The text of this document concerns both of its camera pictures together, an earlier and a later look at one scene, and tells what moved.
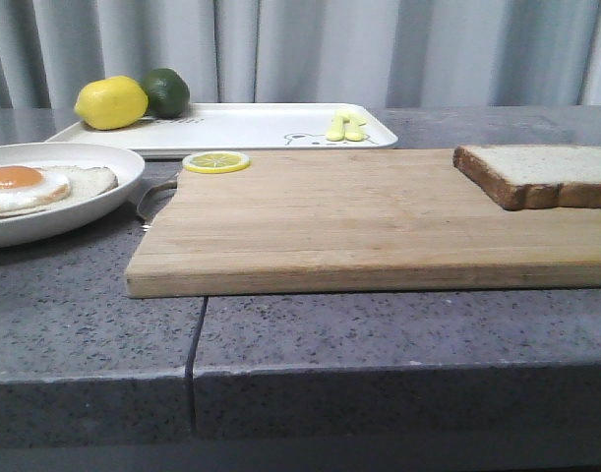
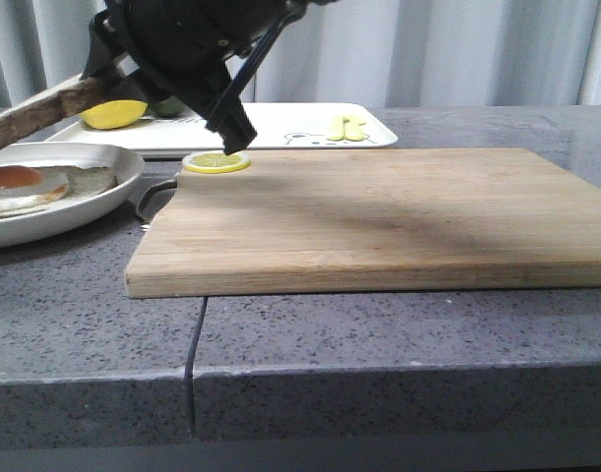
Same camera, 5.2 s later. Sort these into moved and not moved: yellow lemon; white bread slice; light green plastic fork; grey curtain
Moved: white bread slice
Not moved: light green plastic fork; grey curtain; yellow lemon
